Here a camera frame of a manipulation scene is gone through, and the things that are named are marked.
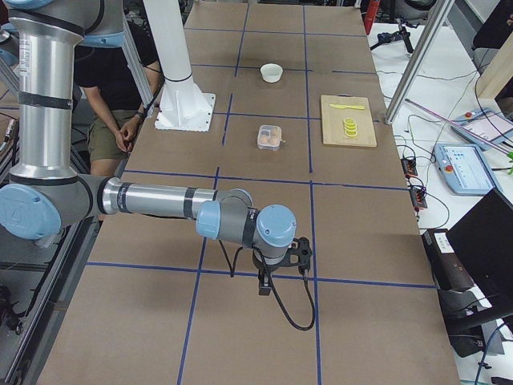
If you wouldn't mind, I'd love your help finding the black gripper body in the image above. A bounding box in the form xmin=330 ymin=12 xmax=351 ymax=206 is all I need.
xmin=256 ymin=257 xmax=274 ymax=296

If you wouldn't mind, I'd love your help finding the clear plastic egg carton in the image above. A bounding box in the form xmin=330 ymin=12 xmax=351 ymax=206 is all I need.
xmin=256 ymin=124 xmax=286 ymax=151

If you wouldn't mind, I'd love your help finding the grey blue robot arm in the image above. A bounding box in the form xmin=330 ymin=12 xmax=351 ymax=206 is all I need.
xmin=1 ymin=1 xmax=311 ymax=295

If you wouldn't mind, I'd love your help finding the brown egg in carton rear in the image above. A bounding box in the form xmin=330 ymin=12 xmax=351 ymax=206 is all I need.
xmin=271 ymin=127 xmax=281 ymax=137

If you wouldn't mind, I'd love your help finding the bamboo cutting board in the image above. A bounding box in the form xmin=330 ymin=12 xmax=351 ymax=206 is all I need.
xmin=321 ymin=95 xmax=377 ymax=148

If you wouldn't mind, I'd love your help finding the yellow plastic knife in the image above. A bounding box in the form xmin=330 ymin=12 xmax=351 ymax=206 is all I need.
xmin=329 ymin=103 xmax=366 ymax=111

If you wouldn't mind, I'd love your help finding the white round bowl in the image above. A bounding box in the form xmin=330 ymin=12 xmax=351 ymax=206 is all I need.
xmin=260 ymin=63 xmax=283 ymax=83

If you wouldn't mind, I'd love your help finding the seated person in black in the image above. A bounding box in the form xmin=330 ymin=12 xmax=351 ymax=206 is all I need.
xmin=74 ymin=46 xmax=146 ymax=176

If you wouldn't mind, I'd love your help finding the black monitor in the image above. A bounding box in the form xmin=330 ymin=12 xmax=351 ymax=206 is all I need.
xmin=447 ymin=188 xmax=512 ymax=298

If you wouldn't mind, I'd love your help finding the blue teach pendant near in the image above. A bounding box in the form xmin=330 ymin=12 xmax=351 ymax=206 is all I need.
xmin=434 ymin=143 xmax=502 ymax=196

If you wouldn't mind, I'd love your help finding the blue teach pendant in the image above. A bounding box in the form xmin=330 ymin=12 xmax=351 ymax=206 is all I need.
xmin=451 ymin=107 xmax=512 ymax=151
xmin=434 ymin=143 xmax=502 ymax=196

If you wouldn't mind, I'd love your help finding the blue teach pendant far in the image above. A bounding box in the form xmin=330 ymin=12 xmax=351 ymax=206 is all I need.
xmin=451 ymin=107 xmax=512 ymax=151

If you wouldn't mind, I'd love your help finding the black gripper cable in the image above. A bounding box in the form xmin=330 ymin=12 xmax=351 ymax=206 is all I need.
xmin=218 ymin=240 xmax=317 ymax=331

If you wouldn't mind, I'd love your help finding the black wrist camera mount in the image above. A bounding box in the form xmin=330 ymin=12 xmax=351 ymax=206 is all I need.
xmin=284 ymin=237 xmax=313 ymax=275

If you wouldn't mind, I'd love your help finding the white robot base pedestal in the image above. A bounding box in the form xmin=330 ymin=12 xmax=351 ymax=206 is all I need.
xmin=143 ymin=0 xmax=216 ymax=132

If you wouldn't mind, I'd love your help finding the aluminium frame post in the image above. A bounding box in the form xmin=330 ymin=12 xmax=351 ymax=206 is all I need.
xmin=384 ymin=0 xmax=454 ymax=125

